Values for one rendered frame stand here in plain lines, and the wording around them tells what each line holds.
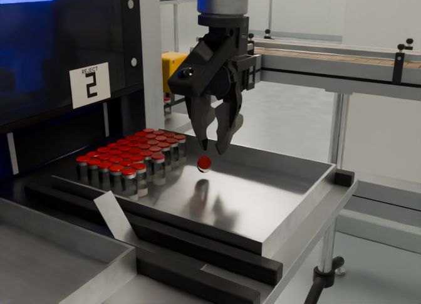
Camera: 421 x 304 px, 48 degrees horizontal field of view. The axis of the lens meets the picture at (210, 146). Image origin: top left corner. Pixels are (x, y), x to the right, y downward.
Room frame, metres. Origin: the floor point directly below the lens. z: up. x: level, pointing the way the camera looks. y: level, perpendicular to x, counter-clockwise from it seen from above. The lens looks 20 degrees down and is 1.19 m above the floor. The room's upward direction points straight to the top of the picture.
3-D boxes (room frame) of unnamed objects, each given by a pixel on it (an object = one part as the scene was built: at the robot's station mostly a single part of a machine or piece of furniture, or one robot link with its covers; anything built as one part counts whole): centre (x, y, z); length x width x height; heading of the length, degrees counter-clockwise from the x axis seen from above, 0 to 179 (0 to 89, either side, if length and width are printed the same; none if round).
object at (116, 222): (0.48, 0.07, 0.91); 0.14 x 0.03 x 0.06; 59
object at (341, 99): (1.49, -0.43, 0.46); 0.09 x 0.09 x 0.77; 59
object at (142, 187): (0.63, 0.10, 0.90); 0.02 x 0.02 x 0.05
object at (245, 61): (0.72, -0.02, 1.07); 0.09 x 0.08 x 0.12; 146
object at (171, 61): (0.98, 0.09, 0.99); 0.08 x 0.07 x 0.07; 59
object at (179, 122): (1.01, 0.12, 0.87); 0.14 x 0.13 x 0.02; 59
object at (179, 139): (0.69, 0.09, 0.90); 0.18 x 0.02 x 0.05; 148
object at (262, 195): (0.64, 0.02, 0.90); 0.34 x 0.26 x 0.04; 58
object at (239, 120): (0.71, -0.03, 0.96); 0.06 x 0.03 x 0.09; 146
